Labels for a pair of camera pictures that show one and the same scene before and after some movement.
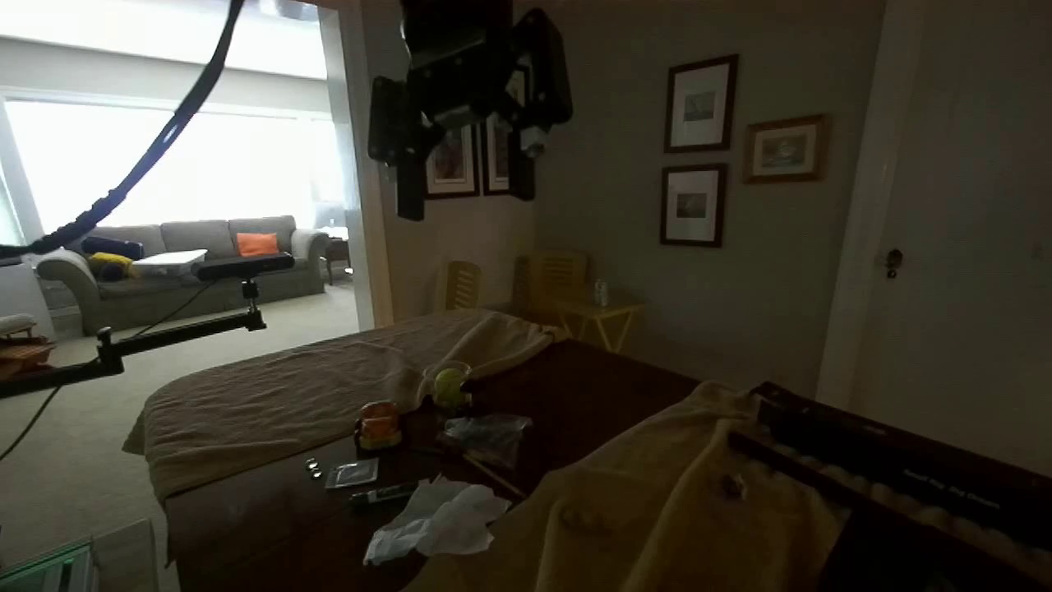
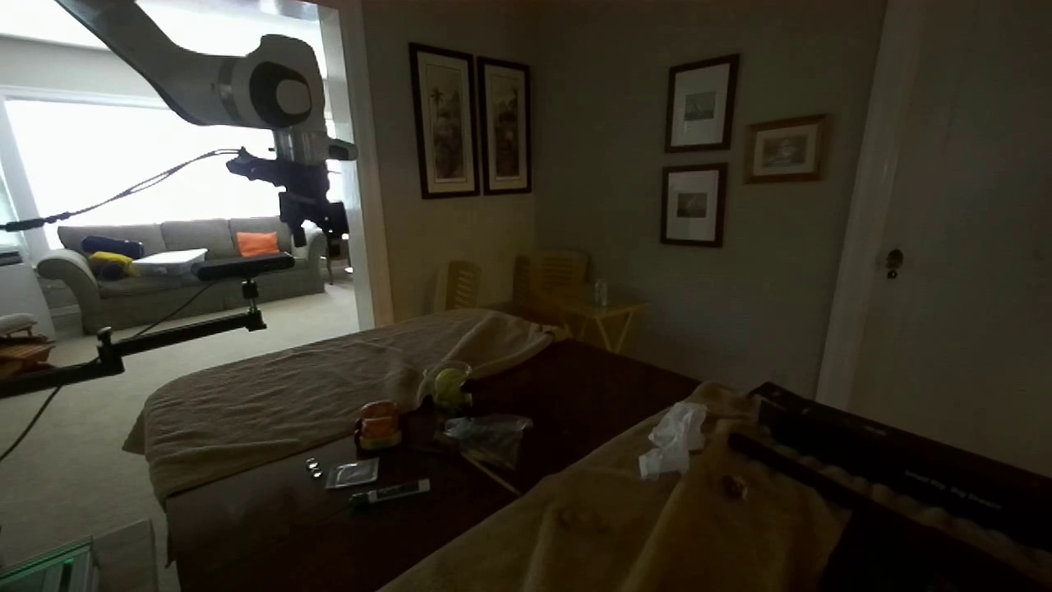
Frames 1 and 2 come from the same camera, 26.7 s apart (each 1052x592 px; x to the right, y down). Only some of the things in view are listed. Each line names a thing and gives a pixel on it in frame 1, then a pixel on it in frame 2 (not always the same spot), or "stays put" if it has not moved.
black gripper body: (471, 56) -> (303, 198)
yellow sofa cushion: (111, 264) stays put
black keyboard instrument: (915, 514) stays put
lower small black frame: (693, 206) stays put
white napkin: (445, 517) -> (675, 432)
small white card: (357, 470) stays put
